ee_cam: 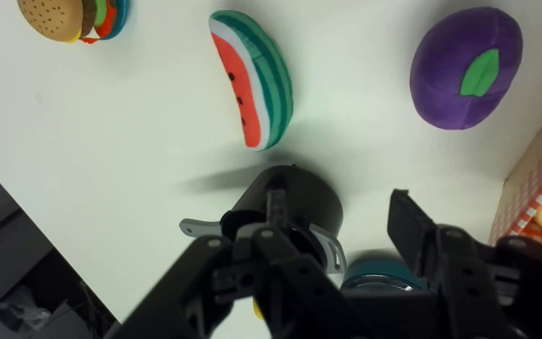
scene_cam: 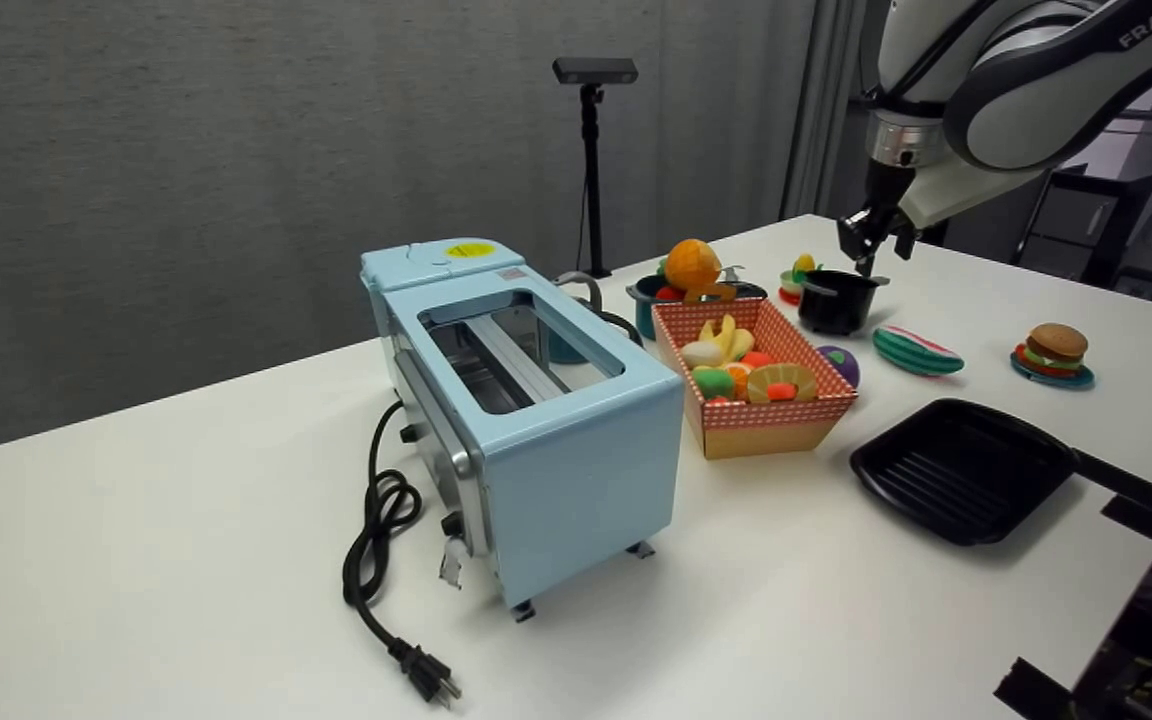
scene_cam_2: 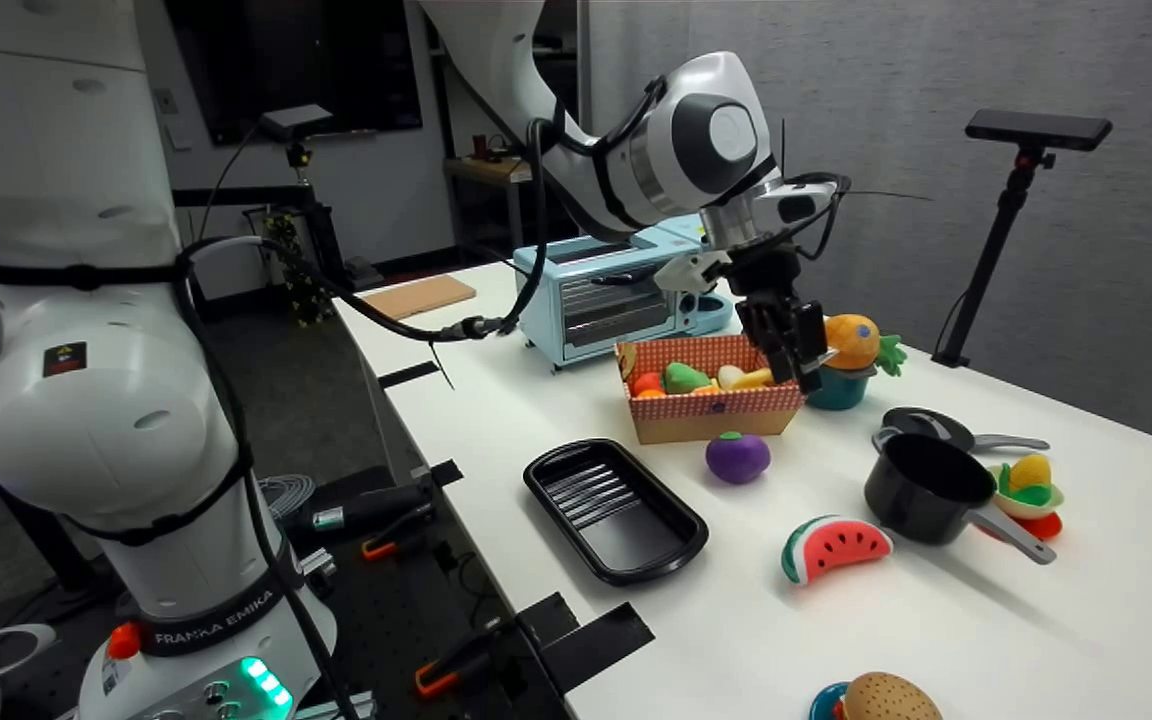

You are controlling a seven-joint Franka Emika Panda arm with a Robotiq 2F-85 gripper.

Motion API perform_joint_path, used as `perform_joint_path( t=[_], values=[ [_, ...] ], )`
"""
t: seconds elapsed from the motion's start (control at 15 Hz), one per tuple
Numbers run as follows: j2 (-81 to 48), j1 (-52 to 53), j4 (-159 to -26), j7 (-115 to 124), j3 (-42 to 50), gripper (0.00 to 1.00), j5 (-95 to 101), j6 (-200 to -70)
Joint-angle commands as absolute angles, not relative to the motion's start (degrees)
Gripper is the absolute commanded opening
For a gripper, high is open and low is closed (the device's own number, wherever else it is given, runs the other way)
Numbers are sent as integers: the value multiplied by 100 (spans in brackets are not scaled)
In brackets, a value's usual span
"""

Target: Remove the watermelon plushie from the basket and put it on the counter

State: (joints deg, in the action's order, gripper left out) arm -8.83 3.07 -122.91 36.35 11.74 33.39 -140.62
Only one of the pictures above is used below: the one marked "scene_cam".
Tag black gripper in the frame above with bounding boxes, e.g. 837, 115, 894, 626
837, 154, 924, 279

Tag green striped watermelon plushie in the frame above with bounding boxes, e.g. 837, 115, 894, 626
866, 320, 969, 381

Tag orange checkered cardboard basket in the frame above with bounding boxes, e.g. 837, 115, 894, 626
646, 291, 862, 462

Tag black toy cooking pot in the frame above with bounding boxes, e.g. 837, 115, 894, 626
795, 268, 891, 341

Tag stacked yellow green red toys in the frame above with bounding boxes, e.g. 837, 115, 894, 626
775, 248, 829, 307

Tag purple plush eggplant toy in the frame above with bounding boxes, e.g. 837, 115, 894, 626
813, 341, 866, 392

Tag orange slice plush toy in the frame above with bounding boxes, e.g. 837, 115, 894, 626
744, 359, 822, 409

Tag orange plush fruit toy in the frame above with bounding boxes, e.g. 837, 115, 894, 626
661, 232, 727, 300

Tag yellow plush banana toy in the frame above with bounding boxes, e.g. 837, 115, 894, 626
676, 313, 758, 370

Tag plush burger toy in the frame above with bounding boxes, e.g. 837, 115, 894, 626
1014, 320, 1091, 381

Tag green plush lime toy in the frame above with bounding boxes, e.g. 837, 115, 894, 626
686, 363, 741, 404

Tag small blue toy plate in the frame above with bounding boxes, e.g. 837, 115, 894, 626
1008, 345, 1100, 394

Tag black ridged grill tray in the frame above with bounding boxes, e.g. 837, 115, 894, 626
847, 394, 1083, 548

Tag light blue toaster oven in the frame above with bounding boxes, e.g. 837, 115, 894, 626
354, 237, 686, 623

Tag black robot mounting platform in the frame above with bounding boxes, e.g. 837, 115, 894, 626
991, 450, 1152, 720

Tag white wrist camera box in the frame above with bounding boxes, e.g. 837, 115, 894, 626
894, 154, 1008, 237

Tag black camera on stand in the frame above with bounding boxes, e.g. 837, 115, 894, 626
546, 53, 644, 279

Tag black toaster power cord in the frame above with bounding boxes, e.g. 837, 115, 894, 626
335, 394, 462, 708

